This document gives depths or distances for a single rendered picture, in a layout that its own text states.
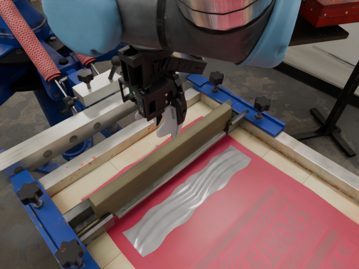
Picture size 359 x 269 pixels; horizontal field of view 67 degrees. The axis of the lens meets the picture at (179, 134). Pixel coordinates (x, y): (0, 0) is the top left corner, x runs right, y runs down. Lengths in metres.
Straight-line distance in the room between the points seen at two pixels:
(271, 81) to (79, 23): 2.52
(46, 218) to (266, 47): 0.54
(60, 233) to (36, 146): 0.22
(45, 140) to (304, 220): 0.62
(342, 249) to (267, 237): 0.15
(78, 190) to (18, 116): 1.92
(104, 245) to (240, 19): 0.53
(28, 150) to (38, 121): 1.74
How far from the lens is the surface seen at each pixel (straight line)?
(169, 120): 0.51
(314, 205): 0.72
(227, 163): 0.71
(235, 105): 0.81
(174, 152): 0.61
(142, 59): 0.41
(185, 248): 0.61
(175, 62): 0.45
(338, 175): 0.74
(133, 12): 0.26
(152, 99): 0.44
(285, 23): 0.23
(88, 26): 0.27
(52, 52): 1.09
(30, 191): 0.61
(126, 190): 0.58
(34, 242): 1.82
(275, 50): 0.24
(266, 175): 0.72
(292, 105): 2.51
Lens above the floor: 1.52
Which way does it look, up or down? 47 degrees down
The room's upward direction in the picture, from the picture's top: straight up
